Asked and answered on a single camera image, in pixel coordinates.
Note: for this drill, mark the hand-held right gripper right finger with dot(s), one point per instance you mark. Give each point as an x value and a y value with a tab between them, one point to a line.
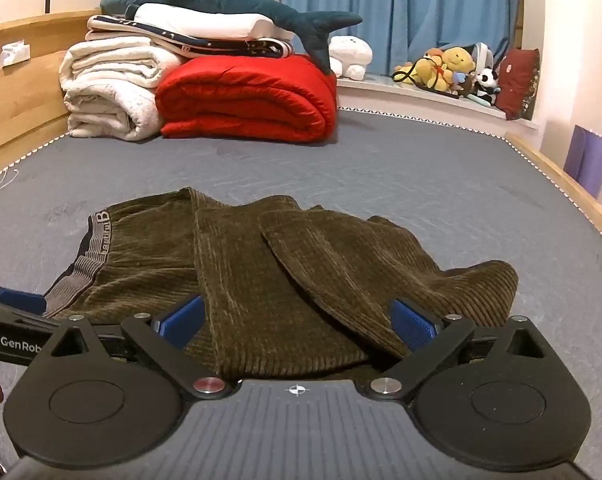
412	321

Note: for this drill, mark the tissue box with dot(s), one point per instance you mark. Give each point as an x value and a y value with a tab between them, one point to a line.
12	54

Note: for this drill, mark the blue curtain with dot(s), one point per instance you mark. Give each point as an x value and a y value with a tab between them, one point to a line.
396	5

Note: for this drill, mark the red folded quilt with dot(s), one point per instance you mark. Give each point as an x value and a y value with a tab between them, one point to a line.
246	97

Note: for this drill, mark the white mushroom plush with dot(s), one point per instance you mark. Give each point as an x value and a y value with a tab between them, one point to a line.
350	55

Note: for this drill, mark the panda plush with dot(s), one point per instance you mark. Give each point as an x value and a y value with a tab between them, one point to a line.
486	85

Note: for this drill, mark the yellow plush toy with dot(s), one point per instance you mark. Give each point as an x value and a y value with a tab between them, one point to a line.
443	67

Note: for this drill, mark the white folded blanket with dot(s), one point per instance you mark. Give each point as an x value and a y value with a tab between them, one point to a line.
108	87

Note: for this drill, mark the dark red cushion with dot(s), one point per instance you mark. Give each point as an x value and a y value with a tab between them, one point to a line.
518	82

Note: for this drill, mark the wooden bed frame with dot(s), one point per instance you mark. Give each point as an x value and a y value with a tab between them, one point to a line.
16	90

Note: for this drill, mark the purple yoga mat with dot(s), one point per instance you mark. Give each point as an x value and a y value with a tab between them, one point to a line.
588	160

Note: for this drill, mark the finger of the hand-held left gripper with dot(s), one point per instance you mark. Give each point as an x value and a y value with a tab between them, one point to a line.
22	302

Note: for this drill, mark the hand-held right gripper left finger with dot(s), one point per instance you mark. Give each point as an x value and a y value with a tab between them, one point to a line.
183	322

